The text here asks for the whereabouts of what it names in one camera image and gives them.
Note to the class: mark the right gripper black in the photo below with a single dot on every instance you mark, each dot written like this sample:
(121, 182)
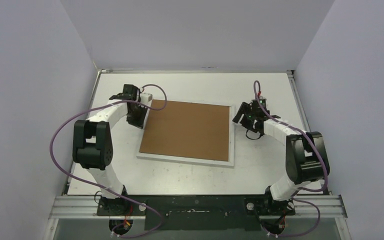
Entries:
(245, 114)

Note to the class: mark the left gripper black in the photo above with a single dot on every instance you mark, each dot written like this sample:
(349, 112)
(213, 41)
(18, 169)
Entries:
(138, 123)

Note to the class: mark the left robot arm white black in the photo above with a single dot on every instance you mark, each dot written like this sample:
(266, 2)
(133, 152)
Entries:
(93, 145)

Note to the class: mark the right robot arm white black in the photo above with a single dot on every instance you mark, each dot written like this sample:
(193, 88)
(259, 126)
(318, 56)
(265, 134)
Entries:
(306, 158)

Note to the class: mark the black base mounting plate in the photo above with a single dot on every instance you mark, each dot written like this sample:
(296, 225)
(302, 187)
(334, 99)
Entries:
(196, 212)

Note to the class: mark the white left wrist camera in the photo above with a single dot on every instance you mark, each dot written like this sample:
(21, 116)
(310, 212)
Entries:
(145, 98)

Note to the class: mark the aluminium front rail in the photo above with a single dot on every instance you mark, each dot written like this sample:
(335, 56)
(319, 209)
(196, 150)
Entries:
(86, 207)

